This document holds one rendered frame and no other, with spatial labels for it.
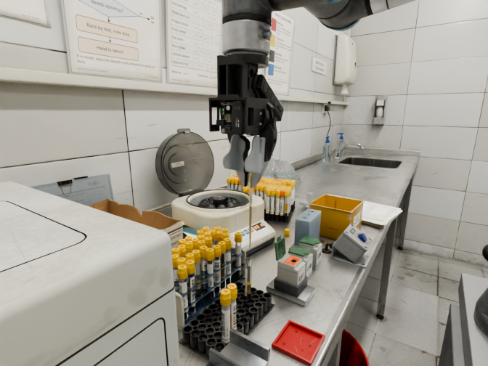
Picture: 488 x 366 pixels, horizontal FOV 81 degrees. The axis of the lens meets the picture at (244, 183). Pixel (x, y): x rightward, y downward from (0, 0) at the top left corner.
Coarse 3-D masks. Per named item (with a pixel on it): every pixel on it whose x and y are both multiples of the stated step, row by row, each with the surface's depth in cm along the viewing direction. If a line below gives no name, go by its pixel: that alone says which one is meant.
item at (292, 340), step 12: (288, 324) 52; (288, 336) 50; (300, 336) 50; (312, 336) 50; (324, 336) 49; (276, 348) 47; (288, 348) 47; (300, 348) 47; (312, 348) 47; (300, 360) 45; (312, 360) 44
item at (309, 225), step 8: (304, 216) 79; (312, 216) 79; (320, 216) 83; (296, 224) 77; (304, 224) 76; (312, 224) 78; (296, 232) 78; (304, 232) 76; (312, 232) 78; (296, 240) 78; (320, 240) 85
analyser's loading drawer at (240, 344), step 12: (240, 336) 42; (228, 348) 42; (240, 348) 42; (252, 348) 41; (264, 348) 40; (216, 360) 38; (228, 360) 37; (240, 360) 40; (252, 360) 40; (264, 360) 40
